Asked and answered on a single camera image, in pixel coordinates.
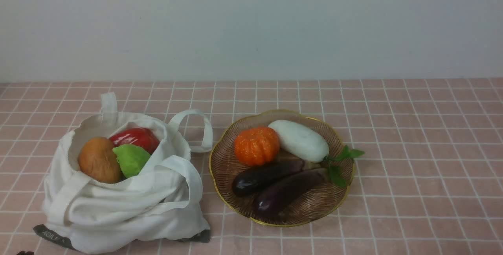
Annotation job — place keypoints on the dark purple eggplant upper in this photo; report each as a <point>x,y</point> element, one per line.
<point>254,179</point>

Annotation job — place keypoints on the dark purple eggplant lower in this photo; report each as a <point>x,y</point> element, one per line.
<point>275,198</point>

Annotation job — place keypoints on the red bell pepper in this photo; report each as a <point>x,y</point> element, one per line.
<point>138,136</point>

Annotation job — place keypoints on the white cloth tote bag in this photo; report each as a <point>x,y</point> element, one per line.
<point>161,202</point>

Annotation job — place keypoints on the gold wire basket plate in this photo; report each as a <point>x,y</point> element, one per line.
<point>316,203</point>

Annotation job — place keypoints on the white radish with leaves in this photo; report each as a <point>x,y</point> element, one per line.
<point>303,142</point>

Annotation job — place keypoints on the dark purple eggplant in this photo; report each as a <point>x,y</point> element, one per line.
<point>254,179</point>
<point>275,198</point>

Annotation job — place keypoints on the brown potato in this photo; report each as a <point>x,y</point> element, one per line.
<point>97,160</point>

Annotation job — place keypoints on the orange pumpkin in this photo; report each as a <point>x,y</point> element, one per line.
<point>256,147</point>

